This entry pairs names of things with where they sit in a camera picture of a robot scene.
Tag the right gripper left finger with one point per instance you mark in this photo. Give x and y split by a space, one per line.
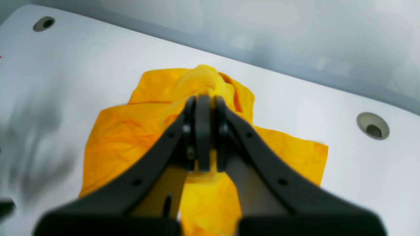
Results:
143 201

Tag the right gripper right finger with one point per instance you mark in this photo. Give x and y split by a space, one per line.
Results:
275 200

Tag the orange t-shirt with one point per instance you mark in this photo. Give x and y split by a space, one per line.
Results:
123 134

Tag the left table cable grommet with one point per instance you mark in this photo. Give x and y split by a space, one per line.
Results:
373 125

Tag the table cable grommet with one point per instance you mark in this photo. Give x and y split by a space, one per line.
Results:
373 125
43 24

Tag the right table cable grommet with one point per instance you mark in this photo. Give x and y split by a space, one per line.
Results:
43 24

